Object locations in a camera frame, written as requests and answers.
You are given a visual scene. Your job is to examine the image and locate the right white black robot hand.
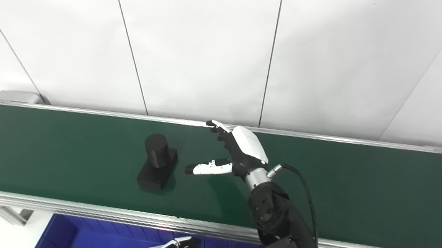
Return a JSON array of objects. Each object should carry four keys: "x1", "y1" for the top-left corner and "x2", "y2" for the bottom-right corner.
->
[{"x1": 182, "y1": 116, "x2": 270, "y2": 184}]

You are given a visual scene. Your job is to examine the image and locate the aluminium conveyor leg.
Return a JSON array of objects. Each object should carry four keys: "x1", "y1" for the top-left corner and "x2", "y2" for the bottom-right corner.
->
[{"x1": 0, "y1": 200, "x2": 34, "y2": 228}]

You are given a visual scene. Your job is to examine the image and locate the grey conveyor end cap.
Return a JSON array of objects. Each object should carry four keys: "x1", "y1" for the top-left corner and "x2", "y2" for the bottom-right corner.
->
[{"x1": 0, "y1": 88, "x2": 50, "y2": 108}]

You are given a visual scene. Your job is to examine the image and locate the green conveyor belt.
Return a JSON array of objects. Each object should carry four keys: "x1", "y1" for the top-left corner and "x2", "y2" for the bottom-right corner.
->
[
  {"x1": 0, "y1": 77, "x2": 442, "y2": 248},
  {"x1": 0, "y1": 64, "x2": 442, "y2": 248}
]

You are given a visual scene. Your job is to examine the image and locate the black part with cylinder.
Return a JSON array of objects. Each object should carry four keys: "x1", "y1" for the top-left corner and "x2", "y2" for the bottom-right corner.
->
[{"x1": 134, "y1": 132, "x2": 180, "y2": 194}]

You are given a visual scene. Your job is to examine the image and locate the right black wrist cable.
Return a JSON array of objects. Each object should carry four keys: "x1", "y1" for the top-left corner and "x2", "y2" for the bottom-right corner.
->
[{"x1": 266, "y1": 161, "x2": 320, "y2": 248}]

